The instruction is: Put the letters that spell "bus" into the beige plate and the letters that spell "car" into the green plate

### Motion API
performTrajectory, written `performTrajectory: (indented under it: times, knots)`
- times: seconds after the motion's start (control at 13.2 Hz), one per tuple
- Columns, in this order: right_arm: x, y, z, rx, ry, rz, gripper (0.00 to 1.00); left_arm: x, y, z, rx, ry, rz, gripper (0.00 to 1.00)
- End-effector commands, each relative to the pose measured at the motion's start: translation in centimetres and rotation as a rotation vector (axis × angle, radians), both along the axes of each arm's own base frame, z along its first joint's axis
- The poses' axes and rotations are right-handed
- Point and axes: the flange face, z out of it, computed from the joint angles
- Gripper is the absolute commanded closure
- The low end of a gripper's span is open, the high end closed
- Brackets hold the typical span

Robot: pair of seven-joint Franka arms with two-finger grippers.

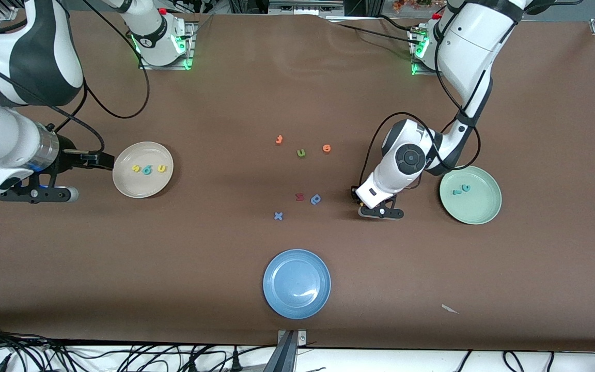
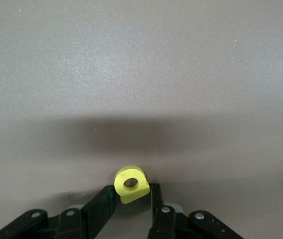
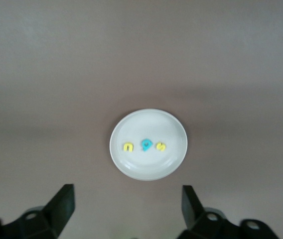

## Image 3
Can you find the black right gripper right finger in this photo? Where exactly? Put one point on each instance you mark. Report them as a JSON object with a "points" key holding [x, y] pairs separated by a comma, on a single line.
{"points": [[196, 219]]}

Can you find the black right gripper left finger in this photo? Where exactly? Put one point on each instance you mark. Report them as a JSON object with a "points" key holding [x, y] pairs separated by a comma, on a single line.
{"points": [[56, 214]]}

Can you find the yellow foam letter s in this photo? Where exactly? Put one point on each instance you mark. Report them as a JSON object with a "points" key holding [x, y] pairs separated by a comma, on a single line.
{"points": [[161, 147]]}

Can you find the teal foam letter q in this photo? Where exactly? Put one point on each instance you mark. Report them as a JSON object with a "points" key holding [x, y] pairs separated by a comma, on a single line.
{"points": [[145, 149]]}

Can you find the yellow foam letter u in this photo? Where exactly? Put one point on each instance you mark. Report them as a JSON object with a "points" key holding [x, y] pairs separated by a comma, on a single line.
{"points": [[128, 144]]}

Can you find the beige round plate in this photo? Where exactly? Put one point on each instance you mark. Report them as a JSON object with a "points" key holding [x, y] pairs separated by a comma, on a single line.
{"points": [[149, 166]]}

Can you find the brown table cover sheet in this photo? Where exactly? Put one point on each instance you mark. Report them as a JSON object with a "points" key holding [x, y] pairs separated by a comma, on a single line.
{"points": [[141, 49]]}

